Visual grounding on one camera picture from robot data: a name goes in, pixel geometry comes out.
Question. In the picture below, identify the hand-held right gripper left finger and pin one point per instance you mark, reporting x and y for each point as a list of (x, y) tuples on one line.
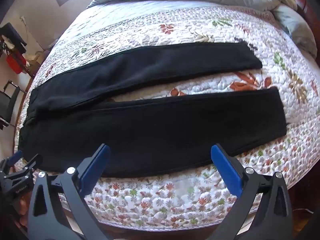
[(96, 165)]

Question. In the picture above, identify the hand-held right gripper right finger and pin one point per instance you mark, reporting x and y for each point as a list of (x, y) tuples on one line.
[(225, 165)]

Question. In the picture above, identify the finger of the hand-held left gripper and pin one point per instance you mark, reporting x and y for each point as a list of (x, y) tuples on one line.
[(33, 161), (15, 157)]

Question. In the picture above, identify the black pants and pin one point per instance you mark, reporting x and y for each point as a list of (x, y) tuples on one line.
[(150, 130)]

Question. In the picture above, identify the black mesh chair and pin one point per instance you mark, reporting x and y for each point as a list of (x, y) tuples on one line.
[(8, 102)]

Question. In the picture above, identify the floral quilted bedspread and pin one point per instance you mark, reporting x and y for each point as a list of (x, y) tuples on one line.
[(175, 200)]

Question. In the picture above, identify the red bag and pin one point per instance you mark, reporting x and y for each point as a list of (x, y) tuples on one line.
[(15, 63)]

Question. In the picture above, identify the cream cloth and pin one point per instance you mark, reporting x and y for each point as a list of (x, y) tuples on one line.
[(32, 58)]

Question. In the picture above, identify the wooden coat rack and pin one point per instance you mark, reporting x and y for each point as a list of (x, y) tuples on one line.
[(12, 52)]

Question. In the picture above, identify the dark jacket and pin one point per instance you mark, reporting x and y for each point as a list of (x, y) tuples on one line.
[(11, 36)]

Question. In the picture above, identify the wooden headboard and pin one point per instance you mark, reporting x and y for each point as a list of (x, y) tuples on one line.
[(311, 17)]

